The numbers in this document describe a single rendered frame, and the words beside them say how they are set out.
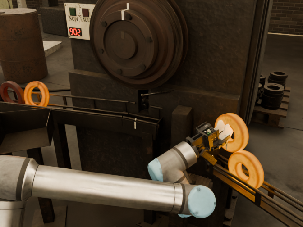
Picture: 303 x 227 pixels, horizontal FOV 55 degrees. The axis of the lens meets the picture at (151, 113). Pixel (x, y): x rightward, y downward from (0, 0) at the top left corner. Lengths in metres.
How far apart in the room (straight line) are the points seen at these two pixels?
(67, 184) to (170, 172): 0.35
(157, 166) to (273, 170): 1.59
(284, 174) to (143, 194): 1.75
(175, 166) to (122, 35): 0.59
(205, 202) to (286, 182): 1.56
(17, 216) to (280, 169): 1.98
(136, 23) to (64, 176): 0.68
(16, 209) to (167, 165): 0.48
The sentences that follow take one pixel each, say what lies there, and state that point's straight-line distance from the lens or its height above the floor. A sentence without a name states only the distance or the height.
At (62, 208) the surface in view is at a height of 0.01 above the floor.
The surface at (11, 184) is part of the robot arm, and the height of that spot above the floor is 0.93.
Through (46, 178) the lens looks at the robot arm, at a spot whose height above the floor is 0.92.
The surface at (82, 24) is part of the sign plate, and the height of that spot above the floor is 1.14.
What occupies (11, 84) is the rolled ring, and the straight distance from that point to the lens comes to 2.01.
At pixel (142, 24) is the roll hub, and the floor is 1.21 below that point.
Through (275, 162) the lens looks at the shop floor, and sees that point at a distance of 2.58.
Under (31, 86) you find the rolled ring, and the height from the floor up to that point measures 0.75.
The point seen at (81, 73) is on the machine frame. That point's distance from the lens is 1.70.
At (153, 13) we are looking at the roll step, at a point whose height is 1.24.
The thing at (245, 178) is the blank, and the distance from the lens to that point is 1.21.
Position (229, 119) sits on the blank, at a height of 0.89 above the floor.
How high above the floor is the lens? 1.43
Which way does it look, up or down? 27 degrees down
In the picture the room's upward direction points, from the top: straight up
